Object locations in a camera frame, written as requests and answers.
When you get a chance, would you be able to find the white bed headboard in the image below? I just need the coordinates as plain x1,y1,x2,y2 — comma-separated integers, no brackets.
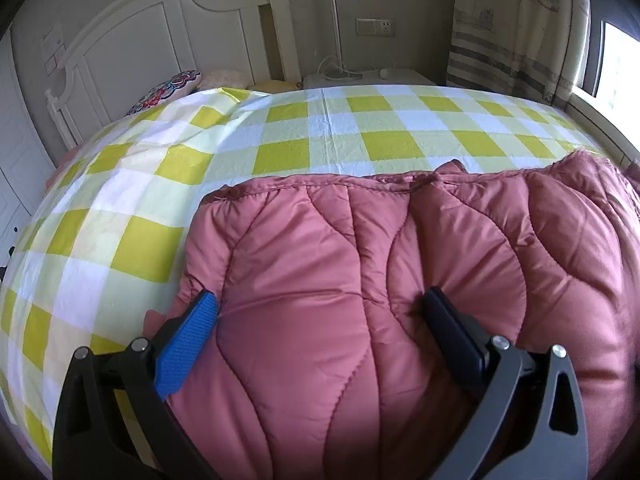
45,0,303,153

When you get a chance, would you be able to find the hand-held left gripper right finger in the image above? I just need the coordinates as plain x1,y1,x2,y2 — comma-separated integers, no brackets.
422,287,589,480

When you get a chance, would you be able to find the beige windowsill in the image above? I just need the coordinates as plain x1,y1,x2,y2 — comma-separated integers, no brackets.
565,95,640,171

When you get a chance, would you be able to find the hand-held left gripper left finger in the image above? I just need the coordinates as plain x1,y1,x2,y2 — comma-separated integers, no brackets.
52,290,221,480

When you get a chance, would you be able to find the dark framed window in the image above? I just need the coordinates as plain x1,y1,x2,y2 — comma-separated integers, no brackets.
570,0,640,126

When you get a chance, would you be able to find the beige pillow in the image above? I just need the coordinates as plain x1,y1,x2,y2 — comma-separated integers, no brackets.
199,69,256,92

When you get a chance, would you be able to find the wall socket panel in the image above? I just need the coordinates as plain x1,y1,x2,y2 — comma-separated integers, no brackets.
356,17,396,37

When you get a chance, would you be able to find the white slim table lamp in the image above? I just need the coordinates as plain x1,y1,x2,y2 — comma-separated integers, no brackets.
320,0,363,81

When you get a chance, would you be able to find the patterned embroidered pillow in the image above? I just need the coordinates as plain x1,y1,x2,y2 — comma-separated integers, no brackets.
125,69,203,116

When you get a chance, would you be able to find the pink quilted jacket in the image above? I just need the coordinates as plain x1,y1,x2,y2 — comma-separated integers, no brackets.
142,150,640,480

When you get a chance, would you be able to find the yellow pillow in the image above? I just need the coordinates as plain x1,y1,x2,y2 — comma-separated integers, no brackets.
252,79,303,95

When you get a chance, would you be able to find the yellow checked bed sheet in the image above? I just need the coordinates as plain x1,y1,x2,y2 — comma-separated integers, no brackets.
0,84,603,466

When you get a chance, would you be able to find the white wardrobe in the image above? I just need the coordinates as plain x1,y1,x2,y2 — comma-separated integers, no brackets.
0,35,56,271

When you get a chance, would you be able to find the printed beige curtain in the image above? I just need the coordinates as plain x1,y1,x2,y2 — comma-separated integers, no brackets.
446,0,591,106

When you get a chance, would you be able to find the white nightstand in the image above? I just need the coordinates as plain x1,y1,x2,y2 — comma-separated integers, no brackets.
302,70,436,90

